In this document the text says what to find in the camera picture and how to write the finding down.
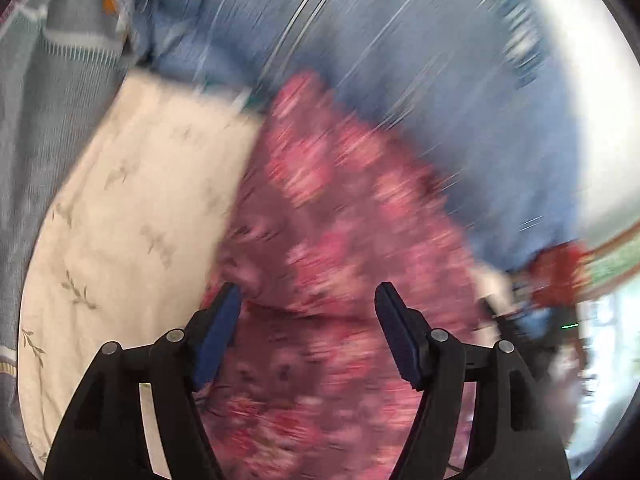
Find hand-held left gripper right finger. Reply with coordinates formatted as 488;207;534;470
375;281;573;480

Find blue plaid pillow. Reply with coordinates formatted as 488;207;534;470
107;0;591;281

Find red cloth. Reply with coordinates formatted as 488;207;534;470
530;242;591;308

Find grey striped bed sheet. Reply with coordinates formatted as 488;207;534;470
0;0;141;466

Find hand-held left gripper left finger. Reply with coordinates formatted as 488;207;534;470
44;282;243;480

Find pink floral pants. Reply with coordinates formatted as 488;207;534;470
192;72;501;480

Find white leaf-print blanket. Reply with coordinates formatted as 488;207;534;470
17;70;263;480

